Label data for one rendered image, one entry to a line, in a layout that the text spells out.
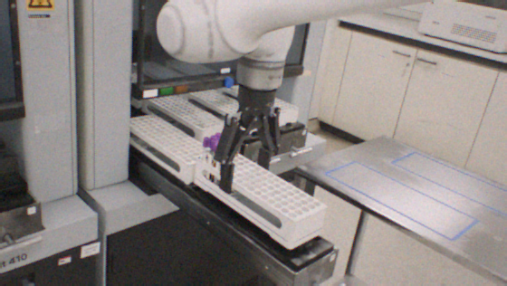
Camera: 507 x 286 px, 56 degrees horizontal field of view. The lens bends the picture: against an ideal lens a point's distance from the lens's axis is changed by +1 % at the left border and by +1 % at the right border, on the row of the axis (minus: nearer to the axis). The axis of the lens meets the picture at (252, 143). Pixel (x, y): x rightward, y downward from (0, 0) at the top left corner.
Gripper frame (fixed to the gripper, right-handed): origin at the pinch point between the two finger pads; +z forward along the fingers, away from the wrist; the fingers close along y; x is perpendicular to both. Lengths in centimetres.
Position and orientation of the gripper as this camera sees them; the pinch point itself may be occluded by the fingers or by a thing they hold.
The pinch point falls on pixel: (244, 175)
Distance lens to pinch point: 100.8
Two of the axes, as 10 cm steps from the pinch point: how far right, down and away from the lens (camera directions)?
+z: -1.3, 9.0, 4.1
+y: 7.1, -2.0, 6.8
